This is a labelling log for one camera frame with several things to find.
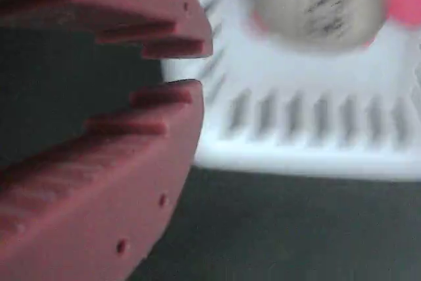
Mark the red turtle toy gold shell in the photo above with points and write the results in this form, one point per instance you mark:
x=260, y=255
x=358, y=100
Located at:
x=312, y=14

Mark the white plastic basket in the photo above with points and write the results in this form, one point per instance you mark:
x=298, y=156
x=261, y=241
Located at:
x=296, y=156

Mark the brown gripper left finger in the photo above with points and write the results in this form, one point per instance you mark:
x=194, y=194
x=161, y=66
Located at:
x=98, y=202

